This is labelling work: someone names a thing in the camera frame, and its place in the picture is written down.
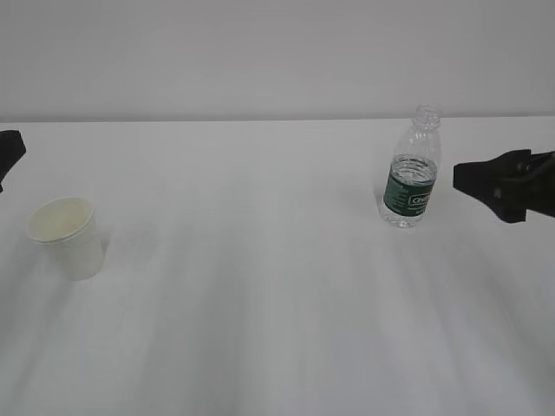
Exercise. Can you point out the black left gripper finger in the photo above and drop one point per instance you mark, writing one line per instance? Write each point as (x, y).
(12, 149)

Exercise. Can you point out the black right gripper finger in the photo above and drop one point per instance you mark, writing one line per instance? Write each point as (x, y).
(491, 182)
(534, 167)

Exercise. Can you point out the clear water bottle green label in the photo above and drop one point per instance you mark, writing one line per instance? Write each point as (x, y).
(413, 170)

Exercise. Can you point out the white paper cup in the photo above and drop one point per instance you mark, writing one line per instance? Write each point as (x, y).
(65, 228)

